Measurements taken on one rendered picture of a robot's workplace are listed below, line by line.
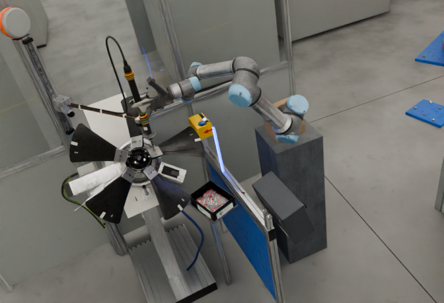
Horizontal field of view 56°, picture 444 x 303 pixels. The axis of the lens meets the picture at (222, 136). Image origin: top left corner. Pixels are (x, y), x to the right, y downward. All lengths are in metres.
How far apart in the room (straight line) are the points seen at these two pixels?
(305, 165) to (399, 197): 1.20
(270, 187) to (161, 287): 1.48
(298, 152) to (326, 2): 3.80
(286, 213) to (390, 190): 1.98
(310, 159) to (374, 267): 0.95
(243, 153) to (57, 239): 1.58
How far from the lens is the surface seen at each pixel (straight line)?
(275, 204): 1.77
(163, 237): 2.83
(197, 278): 3.05
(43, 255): 3.52
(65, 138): 2.77
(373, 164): 3.84
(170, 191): 2.28
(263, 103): 2.04
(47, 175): 3.09
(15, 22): 2.50
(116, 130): 2.53
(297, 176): 2.57
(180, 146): 2.29
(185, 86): 2.14
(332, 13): 6.14
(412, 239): 3.30
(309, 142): 2.47
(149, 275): 3.17
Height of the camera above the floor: 2.50
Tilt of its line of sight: 35 degrees down
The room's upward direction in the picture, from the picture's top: 12 degrees counter-clockwise
